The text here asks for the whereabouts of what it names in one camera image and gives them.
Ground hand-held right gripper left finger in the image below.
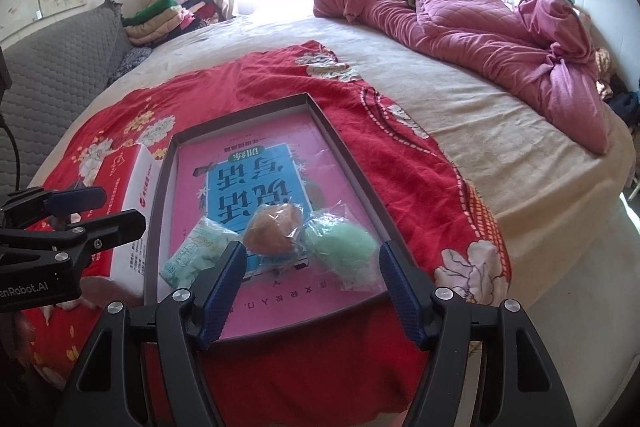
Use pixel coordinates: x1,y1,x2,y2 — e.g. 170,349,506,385
55,241,248,427

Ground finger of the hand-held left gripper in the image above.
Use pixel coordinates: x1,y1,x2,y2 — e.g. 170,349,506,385
0,208,147,265
0,186,107,230

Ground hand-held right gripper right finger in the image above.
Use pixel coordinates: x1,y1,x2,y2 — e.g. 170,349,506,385
379,241,576,427

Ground green white tissue pack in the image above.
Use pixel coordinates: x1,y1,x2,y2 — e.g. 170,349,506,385
159,215,241,290

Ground green bun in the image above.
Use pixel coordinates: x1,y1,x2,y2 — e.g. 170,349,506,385
302,212,381,293

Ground brown bun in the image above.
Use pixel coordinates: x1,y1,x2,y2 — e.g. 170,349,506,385
242,203,306,258

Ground pink shallow box tray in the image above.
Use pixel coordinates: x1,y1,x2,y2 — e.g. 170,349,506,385
144,93,420,343

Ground white and red carton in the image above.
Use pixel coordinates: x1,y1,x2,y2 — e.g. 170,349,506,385
42,144,163,303

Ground grey quilted headboard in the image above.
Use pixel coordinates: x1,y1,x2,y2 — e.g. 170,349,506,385
0,0,133,202

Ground dark floral cloth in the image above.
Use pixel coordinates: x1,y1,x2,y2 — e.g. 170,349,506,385
112,46,153,82

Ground stack of folded clothes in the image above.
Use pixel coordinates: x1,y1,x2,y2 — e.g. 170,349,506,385
122,0,221,48

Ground red floral blanket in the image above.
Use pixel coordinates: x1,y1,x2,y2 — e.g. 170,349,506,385
15,39,511,427

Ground bed with beige sheet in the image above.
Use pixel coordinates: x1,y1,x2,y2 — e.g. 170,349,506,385
15,12,640,427

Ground pink quilted duvet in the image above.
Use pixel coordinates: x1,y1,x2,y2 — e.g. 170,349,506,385
311,0,618,155

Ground tan knitted cloth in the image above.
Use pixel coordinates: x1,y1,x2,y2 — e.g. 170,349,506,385
595,48,613,100

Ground dark cable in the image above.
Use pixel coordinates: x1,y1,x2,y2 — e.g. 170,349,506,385
0,117,22,200

